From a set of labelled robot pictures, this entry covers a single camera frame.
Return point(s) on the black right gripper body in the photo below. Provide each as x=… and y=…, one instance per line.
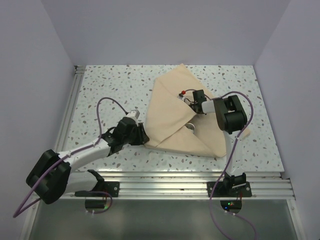
x=193, y=107

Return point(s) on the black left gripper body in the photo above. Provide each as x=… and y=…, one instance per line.
x=131, y=139

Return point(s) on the beige cloth mat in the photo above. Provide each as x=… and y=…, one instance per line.
x=167, y=115

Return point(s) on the stainless steel tray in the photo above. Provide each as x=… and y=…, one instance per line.
x=190, y=127

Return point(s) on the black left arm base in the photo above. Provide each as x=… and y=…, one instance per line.
x=99, y=197

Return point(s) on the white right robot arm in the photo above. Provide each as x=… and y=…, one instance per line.
x=231, y=119

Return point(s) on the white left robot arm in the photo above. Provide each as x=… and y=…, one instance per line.
x=55, y=172

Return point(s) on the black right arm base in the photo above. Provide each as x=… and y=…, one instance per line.
x=233, y=188

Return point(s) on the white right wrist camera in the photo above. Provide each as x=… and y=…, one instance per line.
x=182, y=95

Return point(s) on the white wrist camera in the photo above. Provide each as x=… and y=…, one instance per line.
x=133, y=114
x=182, y=95

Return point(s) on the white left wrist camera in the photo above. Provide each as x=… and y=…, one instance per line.
x=133, y=114

